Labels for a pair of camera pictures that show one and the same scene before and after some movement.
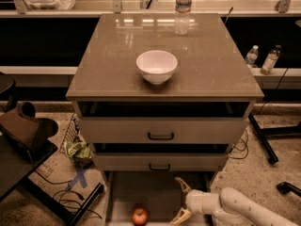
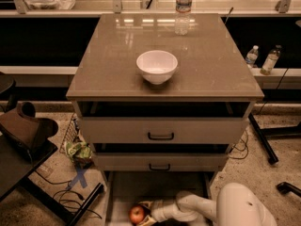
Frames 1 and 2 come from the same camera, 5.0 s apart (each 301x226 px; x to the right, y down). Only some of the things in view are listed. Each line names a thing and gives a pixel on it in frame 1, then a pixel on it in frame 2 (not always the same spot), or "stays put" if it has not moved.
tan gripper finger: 182,217 to 149,220
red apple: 139,217 stays put
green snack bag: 80,153 stays put
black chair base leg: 285,187 stays put
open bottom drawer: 158,193 stays put
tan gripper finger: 183,185 to 144,203
